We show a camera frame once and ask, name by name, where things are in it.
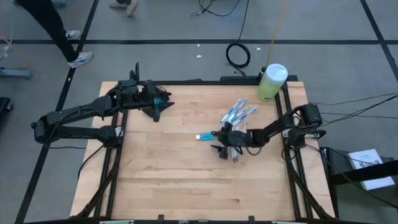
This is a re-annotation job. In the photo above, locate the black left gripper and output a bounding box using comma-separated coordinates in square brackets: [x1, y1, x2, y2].
[139, 80, 175, 123]

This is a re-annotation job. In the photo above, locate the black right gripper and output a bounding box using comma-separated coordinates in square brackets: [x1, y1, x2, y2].
[210, 121, 253, 160]

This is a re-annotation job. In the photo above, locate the green disinfecting wipes canister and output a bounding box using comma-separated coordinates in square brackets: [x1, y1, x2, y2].
[256, 63, 289, 102]

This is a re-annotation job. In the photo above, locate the person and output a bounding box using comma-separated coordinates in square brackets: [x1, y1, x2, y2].
[109, 0, 140, 18]
[15, 0, 93, 69]

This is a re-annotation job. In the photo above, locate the white printed booklet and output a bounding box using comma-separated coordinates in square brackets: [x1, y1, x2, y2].
[346, 148, 396, 191]

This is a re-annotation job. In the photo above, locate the black side stand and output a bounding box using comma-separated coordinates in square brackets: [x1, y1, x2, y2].
[319, 146, 398, 224]

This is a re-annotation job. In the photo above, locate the black floor cable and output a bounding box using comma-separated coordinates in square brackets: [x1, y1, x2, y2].
[309, 92, 398, 106]
[76, 144, 106, 182]
[320, 95, 398, 126]

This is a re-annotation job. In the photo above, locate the black hanging cable with coil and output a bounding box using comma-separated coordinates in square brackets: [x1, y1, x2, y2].
[225, 0, 251, 77]

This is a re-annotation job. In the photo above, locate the yellow hanging cable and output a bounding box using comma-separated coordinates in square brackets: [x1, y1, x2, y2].
[265, 0, 290, 68]

